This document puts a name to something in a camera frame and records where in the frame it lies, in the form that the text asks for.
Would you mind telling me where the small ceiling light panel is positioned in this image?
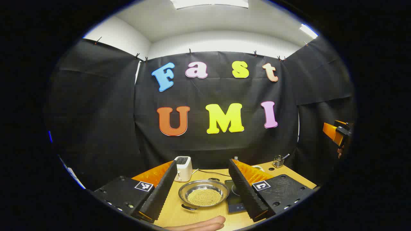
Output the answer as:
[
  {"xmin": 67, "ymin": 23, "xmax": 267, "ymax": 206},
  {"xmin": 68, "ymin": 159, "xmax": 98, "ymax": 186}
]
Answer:
[{"xmin": 299, "ymin": 24, "xmax": 318, "ymax": 39}]

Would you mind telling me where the long ceiling light panel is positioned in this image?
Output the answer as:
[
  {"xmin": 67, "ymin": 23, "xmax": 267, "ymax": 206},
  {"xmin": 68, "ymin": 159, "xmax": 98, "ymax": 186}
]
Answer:
[{"xmin": 170, "ymin": 0, "xmax": 249, "ymax": 9}]

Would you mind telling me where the black power cable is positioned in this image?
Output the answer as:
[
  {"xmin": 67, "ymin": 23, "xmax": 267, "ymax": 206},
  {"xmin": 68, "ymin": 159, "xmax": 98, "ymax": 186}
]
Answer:
[{"xmin": 198, "ymin": 169, "xmax": 232, "ymax": 177}]

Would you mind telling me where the row of black cloth clips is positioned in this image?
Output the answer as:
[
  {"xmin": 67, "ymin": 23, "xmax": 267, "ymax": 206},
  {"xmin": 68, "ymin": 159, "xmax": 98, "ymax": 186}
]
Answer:
[{"xmin": 94, "ymin": 36, "xmax": 309, "ymax": 63}]

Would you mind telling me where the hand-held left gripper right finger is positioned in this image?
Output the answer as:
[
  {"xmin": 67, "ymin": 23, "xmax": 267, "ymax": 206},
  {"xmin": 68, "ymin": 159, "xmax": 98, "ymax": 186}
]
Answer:
[{"xmin": 228, "ymin": 158, "xmax": 317, "ymax": 222}]

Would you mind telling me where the stainless steel pot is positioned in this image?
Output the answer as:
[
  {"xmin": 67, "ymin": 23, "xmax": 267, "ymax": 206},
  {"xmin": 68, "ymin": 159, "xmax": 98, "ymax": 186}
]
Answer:
[{"xmin": 178, "ymin": 177, "xmax": 230, "ymax": 211}]

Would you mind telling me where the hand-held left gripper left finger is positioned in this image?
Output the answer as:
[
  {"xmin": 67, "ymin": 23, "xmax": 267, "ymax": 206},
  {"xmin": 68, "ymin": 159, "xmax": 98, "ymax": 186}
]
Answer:
[{"xmin": 92, "ymin": 160, "xmax": 178, "ymax": 223}]

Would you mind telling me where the black induction cooktop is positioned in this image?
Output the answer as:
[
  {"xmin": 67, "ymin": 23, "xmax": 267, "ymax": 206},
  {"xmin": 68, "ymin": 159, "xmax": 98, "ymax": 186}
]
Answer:
[{"xmin": 224, "ymin": 179, "xmax": 248, "ymax": 214}]

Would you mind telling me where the pile of yellow soybeans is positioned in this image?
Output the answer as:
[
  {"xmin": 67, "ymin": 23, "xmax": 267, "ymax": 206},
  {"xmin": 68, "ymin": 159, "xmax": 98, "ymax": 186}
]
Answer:
[{"xmin": 187, "ymin": 189, "xmax": 223, "ymax": 206}]

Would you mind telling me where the white toaster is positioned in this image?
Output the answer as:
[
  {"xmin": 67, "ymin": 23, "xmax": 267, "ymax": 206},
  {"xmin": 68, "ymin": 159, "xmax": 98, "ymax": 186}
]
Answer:
[{"xmin": 174, "ymin": 156, "xmax": 193, "ymax": 182}]

